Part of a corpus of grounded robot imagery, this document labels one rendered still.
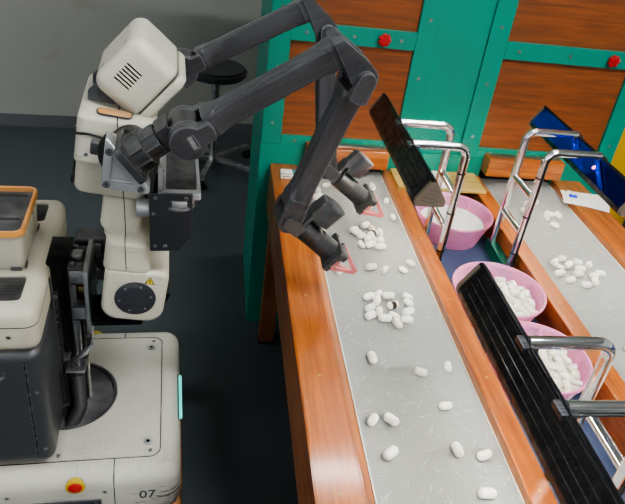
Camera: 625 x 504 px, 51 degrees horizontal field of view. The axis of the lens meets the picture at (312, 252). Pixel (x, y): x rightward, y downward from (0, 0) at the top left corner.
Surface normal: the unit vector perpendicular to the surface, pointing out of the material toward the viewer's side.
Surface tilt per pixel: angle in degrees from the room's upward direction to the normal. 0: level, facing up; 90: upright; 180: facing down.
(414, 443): 0
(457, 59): 90
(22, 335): 90
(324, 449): 0
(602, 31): 90
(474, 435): 0
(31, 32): 90
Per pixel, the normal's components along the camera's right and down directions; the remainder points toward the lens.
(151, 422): 0.12, -0.83
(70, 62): 0.18, 0.55
